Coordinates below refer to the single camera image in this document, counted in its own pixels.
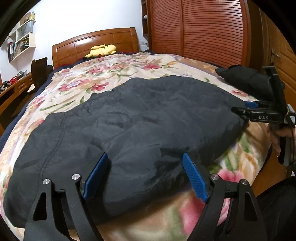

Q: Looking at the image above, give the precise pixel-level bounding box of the black zip jacket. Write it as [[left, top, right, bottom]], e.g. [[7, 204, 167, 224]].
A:
[[3, 64, 273, 229]]

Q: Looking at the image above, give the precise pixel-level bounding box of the person's right hand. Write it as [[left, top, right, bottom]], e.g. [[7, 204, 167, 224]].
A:
[[267, 123, 295, 156]]

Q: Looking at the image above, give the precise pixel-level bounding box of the floral bed blanket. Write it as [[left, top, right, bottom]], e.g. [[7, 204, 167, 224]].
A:
[[1, 52, 270, 240]]

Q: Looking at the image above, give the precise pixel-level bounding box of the wooden room door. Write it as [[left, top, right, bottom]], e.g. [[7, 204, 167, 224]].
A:
[[260, 11, 296, 108]]

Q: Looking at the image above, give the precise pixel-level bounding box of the wooden louvered wardrobe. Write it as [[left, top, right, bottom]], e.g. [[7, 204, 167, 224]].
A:
[[142, 1, 263, 70]]

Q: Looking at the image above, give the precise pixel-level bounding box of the wooden desk with cabinets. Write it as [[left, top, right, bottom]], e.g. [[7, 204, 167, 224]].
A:
[[1, 73, 34, 135]]

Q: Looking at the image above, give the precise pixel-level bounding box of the red basket on desk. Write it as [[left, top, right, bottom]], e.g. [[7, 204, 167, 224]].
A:
[[9, 76, 18, 85]]

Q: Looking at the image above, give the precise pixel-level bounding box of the dark wooden chair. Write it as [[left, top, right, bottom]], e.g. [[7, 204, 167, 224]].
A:
[[27, 57, 53, 93]]

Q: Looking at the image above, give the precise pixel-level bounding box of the yellow Pikachu plush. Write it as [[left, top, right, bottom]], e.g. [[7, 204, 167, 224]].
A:
[[84, 44, 116, 59]]

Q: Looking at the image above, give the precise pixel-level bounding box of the wooden bed headboard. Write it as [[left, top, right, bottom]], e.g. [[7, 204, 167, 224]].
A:
[[52, 27, 139, 69]]

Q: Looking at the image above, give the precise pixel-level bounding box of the white wall shelf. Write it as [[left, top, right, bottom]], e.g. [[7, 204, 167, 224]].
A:
[[6, 11, 36, 62]]

